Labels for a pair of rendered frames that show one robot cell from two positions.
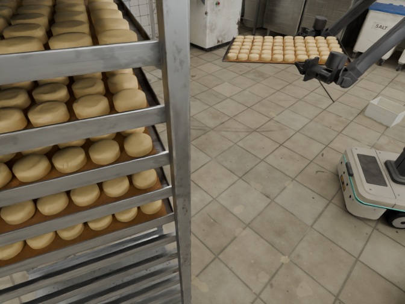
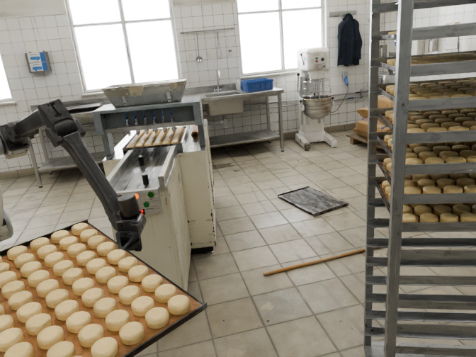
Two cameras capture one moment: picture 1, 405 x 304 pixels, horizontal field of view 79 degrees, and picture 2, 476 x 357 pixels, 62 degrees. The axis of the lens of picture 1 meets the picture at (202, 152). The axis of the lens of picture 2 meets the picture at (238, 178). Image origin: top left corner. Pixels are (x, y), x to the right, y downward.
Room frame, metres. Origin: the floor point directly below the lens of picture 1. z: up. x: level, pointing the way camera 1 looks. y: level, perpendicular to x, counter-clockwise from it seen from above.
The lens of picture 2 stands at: (1.82, 0.43, 1.51)
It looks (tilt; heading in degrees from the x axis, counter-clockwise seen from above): 19 degrees down; 214
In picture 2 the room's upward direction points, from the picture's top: 5 degrees counter-clockwise
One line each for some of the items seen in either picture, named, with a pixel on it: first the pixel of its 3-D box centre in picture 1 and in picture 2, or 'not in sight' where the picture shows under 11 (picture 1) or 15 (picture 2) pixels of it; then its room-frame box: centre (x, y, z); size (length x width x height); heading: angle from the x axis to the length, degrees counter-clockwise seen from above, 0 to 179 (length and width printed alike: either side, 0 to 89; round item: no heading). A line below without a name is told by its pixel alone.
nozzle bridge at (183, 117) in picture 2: not in sight; (153, 127); (-0.19, -1.63, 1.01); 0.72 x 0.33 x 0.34; 126
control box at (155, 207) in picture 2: not in sight; (137, 202); (0.51, -1.12, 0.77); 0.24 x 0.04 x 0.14; 126
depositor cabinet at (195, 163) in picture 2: not in sight; (171, 182); (-0.58, -1.92, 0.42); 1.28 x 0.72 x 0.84; 36
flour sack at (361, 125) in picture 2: not in sight; (381, 125); (-3.60, -0.84, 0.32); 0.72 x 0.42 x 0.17; 50
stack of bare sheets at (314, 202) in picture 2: not in sight; (311, 200); (-1.53, -1.00, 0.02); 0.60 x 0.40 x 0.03; 60
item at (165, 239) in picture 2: not in sight; (156, 227); (0.21, -1.34, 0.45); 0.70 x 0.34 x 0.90; 36
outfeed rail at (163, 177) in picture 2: not in sight; (177, 139); (-0.37, -1.58, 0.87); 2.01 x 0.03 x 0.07; 36
